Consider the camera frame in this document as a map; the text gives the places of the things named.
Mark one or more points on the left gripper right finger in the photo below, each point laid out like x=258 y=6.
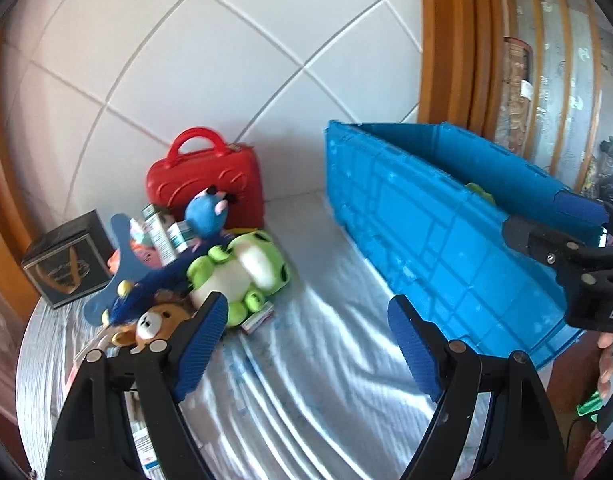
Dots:
x=520 y=439

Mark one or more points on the green frog plush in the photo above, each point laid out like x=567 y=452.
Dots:
x=247 y=271

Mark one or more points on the tall white green box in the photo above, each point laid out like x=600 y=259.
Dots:
x=157 y=222

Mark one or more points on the small red white packet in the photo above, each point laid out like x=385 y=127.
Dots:
x=257 y=319

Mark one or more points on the blue feather duster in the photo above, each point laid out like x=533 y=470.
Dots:
x=136 y=298

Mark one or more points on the orange pink plush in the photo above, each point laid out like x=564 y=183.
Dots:
x=145 y=254

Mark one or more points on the small teal white box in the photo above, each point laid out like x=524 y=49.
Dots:
x=182 y=236

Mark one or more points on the blue round plush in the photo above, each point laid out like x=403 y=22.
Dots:
x=206 y=213

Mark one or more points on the black gift bag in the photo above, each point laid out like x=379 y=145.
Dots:
x=69 y=262

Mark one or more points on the blue plastic crate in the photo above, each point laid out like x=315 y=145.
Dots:
x=399 y=192

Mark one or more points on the red toy suitcase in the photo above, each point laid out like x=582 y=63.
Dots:
x=200 y=157

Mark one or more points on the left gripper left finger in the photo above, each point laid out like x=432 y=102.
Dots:
x=93 y=438

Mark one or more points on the striped white tablecloth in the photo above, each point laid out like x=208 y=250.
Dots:
x=320 y=390

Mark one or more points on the blue white medicine box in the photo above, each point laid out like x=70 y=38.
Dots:
x=144 y=448

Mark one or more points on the green plush in crate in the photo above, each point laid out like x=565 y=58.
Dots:
x=478 y=190

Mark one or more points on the brown bear plush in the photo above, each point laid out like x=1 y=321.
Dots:
x=159 y=322

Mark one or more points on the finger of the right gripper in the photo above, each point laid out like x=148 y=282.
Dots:
x=571 y=259
x=599 y=212

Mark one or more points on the person's hand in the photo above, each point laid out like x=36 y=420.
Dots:
x=605 y=344

